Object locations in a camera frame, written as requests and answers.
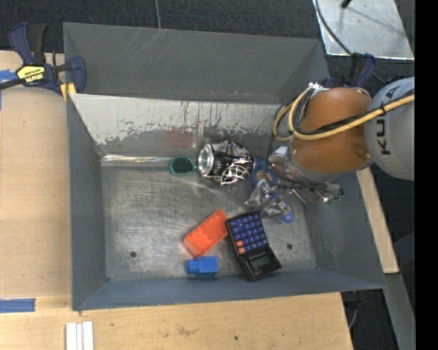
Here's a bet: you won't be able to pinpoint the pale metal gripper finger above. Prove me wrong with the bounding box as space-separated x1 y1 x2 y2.
244 180 280 209
260 197 292 220

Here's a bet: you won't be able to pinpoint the black calculator with blue keys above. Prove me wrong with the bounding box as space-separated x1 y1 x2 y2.
224 211 283 283

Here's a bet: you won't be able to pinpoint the crushed black and silver can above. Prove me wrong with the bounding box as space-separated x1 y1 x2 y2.
196 139 257 187

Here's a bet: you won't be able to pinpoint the orange flat block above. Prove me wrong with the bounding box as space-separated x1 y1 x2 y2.
182 209 230 259

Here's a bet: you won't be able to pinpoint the green sunglasses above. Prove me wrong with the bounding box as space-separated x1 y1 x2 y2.
167 155 199 176

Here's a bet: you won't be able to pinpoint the blue plastic block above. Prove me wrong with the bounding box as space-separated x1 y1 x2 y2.
185 255 220 280

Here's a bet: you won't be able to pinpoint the grey metal bin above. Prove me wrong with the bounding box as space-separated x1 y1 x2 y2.
61 22 388 311

